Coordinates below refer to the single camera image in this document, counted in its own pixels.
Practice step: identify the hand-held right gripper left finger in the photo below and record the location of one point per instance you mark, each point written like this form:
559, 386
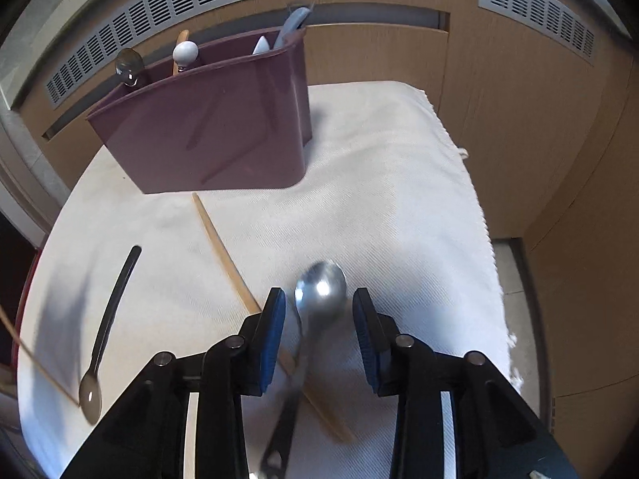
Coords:
272, 339

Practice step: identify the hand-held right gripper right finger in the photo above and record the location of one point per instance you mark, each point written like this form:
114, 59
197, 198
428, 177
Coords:
367, 349

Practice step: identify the metal spoon with black end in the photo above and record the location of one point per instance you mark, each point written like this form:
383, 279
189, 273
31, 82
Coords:
322, 287

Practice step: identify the wooden chopstick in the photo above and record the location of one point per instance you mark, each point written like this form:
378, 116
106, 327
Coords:
219, 244
35, 357

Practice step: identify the purple plastic utensil holder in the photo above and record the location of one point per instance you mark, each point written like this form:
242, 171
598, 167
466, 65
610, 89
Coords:
214, 124

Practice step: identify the wooden spoon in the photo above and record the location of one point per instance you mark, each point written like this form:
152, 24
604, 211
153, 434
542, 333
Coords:
183, 36

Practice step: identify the blue-grey rice paddle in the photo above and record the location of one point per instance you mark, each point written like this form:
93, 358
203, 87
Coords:
294, 22

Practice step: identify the white cloth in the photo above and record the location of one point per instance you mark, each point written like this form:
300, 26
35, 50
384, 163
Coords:
399, 209

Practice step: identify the wooden cabinet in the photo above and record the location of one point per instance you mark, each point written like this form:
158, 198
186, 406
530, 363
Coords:
539, 159

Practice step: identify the long grey vent grille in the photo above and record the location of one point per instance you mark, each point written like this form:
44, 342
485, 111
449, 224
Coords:
199, 0

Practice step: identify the short grey vent grille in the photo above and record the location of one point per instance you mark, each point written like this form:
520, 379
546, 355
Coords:
539, 5

